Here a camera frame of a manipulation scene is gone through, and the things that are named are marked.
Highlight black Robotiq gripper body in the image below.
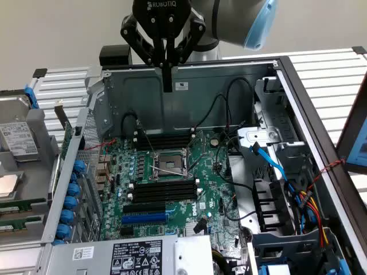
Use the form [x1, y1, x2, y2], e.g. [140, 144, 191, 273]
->
[132, 0, 192, 40]

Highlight RAM slot white latches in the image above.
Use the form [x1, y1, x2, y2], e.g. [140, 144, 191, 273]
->
[132, 127, 197, 139]
[127, 188, 201, 199]
[128, 178, 201, 190]
[132, 134, 197, 147]

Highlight RAM slot black latches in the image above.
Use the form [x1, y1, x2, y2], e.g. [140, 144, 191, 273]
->
[136, 140, 192, 151]
[129, 193, 199, 205]
[134, 133, 193, 143]
[130, 183, 200, 195]

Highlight black box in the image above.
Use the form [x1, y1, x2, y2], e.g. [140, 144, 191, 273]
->
[99, 45, 131, 67]

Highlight open grey PC case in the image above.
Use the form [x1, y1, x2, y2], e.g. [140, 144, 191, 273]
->
[37, 56, 367, 275]

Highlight silver socket locking lever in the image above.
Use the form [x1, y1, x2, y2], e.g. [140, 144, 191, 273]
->
[136, 120, 157, 152]
[150, 165, 188, 176]

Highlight green graphics card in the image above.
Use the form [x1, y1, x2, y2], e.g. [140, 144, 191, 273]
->
[54, 99, 75, 155]

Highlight grey metal disk bay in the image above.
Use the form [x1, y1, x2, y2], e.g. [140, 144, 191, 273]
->
[253, 76, 309, 184]

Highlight CPU socket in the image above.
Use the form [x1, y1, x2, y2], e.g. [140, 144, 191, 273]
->
[149, 148, 192, 182]

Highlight metal rear port stack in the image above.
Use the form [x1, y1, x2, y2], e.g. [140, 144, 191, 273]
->
[96, 154, 113, 193]

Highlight silver hard disk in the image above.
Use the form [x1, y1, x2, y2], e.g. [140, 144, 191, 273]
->
[0, 94, 41, 163]

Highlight green Dell motherboard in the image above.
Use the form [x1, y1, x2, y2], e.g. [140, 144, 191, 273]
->
[100, 130, 244, 244]

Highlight grey parts rack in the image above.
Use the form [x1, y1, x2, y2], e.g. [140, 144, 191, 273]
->
[0, 88, 63, 247]

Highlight long black expansion slot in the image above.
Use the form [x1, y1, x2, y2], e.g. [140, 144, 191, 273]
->
[122, 201, 167, 215]

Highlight blue expansion slot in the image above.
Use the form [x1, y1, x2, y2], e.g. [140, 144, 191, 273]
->
[120, 213, 169, 226]

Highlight dark laptop with lit screen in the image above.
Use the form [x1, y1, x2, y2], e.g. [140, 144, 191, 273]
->
[335, 70, 367, 176]

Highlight silver CPU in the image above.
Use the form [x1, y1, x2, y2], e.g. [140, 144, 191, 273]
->
[0, 174, 21, 199]

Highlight silver chipset heatsink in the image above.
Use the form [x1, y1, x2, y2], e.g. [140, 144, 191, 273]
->
[185, 221, 209, 237]

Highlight grey power supply with label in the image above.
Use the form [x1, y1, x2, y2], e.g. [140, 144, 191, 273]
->
[42, 234, 214, 275]

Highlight blue disk rail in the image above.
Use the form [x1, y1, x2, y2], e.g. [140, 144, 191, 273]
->
[24, 84, 40, 109]

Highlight thin red black wire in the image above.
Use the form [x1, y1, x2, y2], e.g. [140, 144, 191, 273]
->
[83, 138, 118, 184]

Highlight silver disk bay bracket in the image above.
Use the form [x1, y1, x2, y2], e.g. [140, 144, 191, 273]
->
[237, 127, 282, 158]

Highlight blue SATA wire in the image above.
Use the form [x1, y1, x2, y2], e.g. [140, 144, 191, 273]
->
[249, 142, 306, 238]

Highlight thick twisted red black wire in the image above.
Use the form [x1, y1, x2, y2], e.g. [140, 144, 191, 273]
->
[306, 159, 346, 196]

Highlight black wire plug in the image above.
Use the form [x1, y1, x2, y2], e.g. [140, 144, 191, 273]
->
[193, 217, 208, 234]

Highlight red yellow black power wires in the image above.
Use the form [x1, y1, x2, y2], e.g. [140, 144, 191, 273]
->
[295, 187, 332, 250]

